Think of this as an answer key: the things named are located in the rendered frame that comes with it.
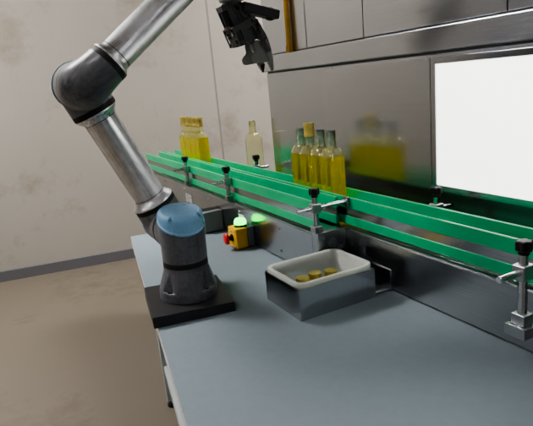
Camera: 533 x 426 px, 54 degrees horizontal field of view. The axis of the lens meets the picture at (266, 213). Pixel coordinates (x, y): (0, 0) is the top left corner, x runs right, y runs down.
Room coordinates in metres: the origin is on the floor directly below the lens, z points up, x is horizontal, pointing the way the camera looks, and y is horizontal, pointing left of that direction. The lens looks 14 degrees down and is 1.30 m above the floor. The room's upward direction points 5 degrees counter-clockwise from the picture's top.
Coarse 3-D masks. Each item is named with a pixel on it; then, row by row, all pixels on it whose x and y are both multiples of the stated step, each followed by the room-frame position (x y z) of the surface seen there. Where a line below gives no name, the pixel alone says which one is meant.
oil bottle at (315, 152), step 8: (312, 152) 1.62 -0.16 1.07; (320, 152) 1.60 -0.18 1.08; (312, 160) 1.63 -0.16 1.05; (320, 160) 1.59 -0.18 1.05; (312, 168) 1.63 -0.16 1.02; (320, 168) 1.59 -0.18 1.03; (312, 176) 1.63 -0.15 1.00; (320, 176) 1.59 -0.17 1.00; (312, 184) 1.63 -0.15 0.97; (320, 184) 1.60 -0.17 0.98
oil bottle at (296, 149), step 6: (300, 144) 1.72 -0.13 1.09; (294, 150) 1.72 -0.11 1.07; (294, 156) 1.72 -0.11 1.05; (294, 162) 1.72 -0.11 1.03; (294, 168) 1.72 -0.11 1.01; (300, 168) 1.70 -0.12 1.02; (294, 174) 1.73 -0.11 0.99; (300, 174) 1.70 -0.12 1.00; (294, 180) 1.73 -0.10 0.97; (300, 180) 1.70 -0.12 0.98
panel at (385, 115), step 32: (384, 64) 1.53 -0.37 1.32; (416, 64) 1.42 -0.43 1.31; (352, 96) 1.67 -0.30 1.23; (384, 96) 1.53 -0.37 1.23; (416, 96) 1.42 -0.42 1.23; (352, 128) 1.68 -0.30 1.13; (384, 128) 1.54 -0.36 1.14; (416, 128) 1.42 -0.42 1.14; (352, 160) 1.68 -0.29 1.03; (384, 160) 1.54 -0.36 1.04; (416, 160) 1.42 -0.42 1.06; (448, 192) 1.32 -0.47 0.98; (480, 192) 1.23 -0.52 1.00
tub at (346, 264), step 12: (324, 252) 1.36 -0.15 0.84; (336, 252) 1.36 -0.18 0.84; (276, 264) 1.29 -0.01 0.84; (288, 264) 1.31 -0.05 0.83; (300, 264) 1.32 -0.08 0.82; (312, 264) 1.34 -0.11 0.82; (324, 264) 1.35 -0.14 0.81; (336, 264) 1.36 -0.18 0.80; (348, 264) 1.31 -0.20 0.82; (360, 264) 1.26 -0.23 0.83; (288, 276) 1.30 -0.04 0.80; (324, 276) 1.17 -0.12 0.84; (336, 276) 1.18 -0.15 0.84; (300, 288) 1.15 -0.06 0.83
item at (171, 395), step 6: (162, 354) 1.98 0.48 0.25; (162, 360) 1.97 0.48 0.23; (162, 366) 1.97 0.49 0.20; (162, 372) 2.00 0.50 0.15; (168, 372) 1.92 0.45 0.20; (168, 378) 1.88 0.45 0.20; (168, 384) 1.83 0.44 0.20; (168, 390) 1.98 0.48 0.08; (168, 396) 1.97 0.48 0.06; (174, 396) 1.74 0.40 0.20; (168, 402) 2.00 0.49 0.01; (174, 402) 1.70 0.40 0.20; (174, 408) 1.70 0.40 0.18; (180, 414) 1.63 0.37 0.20; (180, 420) 1.59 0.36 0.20
